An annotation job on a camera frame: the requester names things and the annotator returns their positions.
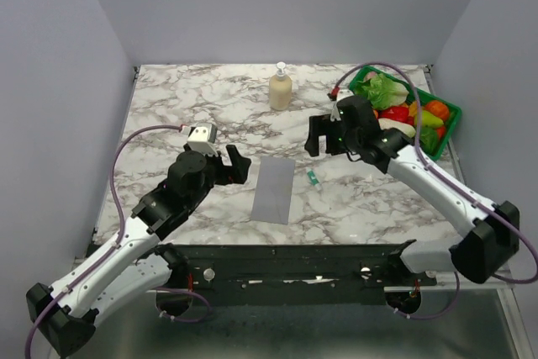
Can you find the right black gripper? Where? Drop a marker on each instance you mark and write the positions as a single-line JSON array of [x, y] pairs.
[[319, 125]]

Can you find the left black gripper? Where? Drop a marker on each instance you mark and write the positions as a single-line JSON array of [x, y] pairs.
[[238, 171]]

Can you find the grey envelope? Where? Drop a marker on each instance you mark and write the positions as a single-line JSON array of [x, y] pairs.
[[274, 190]]

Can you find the green white glue stick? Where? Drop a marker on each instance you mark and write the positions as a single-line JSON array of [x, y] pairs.
[[313, 179]]

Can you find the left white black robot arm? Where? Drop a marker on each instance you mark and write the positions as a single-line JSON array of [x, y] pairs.
[[66, 312]]

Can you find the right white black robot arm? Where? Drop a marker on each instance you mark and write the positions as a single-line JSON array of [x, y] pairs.
[[486, 236]]

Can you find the white toy radish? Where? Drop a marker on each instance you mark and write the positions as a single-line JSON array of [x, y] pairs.
[[407, 129]]

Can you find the beige soap pump bottle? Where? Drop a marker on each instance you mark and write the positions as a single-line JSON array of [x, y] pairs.
[[280, 88]]

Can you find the green toy lettuce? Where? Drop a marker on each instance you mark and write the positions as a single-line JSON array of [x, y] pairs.
[[382, 92]]

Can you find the red toy pepper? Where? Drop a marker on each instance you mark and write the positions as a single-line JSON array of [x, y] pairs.
[[395, 113]]

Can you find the pink toy onion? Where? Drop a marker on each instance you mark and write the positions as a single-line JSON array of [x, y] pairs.
[[370, 75]]

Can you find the yellow toy pepper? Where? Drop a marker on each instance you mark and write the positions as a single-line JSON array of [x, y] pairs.
[[414, 108]]

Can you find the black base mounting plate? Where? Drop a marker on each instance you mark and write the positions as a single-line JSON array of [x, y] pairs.
[[266, 275]]

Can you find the green toy leaf vegetable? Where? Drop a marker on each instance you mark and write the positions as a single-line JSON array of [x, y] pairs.
[[428, 140]]

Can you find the green toy pear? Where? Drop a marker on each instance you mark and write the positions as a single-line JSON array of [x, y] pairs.
[[428, 120]]

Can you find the orange toy tomato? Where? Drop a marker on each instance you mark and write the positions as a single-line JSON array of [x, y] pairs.
[[438, 109]]

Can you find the green plastic basket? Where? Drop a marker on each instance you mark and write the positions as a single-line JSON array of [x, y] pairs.
[[423, 98]]

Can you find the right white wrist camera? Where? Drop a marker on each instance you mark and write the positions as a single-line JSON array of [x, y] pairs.
[[341, 95]]

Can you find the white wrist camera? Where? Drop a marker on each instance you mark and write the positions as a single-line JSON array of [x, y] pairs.
[[202, 139], [341, 95]]

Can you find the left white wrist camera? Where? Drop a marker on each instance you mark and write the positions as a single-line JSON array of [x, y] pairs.
[[202, 139]]

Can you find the aluminium frame rail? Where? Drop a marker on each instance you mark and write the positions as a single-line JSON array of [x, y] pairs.
[[446, 281]]

